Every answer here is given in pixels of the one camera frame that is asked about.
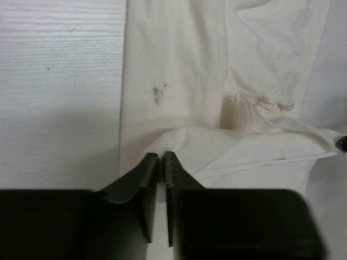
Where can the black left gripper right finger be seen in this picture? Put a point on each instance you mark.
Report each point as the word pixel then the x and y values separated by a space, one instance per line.
pixel 236 223

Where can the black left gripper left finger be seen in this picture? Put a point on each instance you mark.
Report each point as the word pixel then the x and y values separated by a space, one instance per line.
pixel 113 223

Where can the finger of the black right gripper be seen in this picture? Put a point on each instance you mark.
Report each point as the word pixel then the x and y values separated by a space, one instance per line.
pixel 341 144

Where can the white t-shirt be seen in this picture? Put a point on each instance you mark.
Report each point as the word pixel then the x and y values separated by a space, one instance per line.
pixel 221 84

